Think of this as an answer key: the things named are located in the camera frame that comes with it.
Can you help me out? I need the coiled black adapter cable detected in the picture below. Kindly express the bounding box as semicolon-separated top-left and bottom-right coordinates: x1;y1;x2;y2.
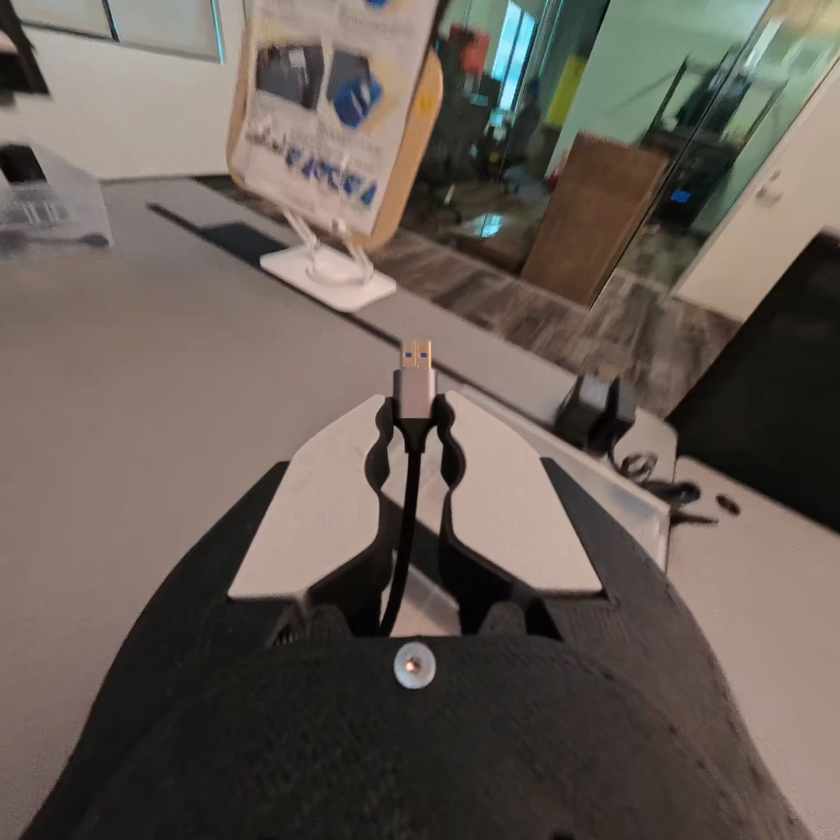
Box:
613;449;742;527

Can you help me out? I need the silver-plug black USB cable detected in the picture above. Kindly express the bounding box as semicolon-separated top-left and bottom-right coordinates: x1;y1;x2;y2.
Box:
377;338;441;637

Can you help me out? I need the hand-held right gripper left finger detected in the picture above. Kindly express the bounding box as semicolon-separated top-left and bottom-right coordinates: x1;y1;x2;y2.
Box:
227;394;395;636

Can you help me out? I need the wooden instruction board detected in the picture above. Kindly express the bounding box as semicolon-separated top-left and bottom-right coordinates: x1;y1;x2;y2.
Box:
226;0;445;255

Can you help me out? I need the black slanted panel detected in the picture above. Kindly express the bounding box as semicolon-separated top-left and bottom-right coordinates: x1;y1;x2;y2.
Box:
666;233;840;488

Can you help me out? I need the brown cardboard box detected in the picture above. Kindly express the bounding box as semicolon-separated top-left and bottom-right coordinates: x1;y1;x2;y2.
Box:
521;131;672;307

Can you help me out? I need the white board stand base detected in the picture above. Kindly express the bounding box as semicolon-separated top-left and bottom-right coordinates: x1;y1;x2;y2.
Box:
259;217;399;313

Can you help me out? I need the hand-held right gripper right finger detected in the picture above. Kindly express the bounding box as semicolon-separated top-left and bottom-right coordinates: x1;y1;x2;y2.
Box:
436;392;605;636

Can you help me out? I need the clear plastic bin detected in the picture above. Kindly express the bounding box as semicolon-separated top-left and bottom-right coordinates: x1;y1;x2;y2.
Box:
0;141;114;252

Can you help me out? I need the frosted glass window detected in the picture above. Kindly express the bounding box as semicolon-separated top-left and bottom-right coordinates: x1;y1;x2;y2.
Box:
20;0;225;64

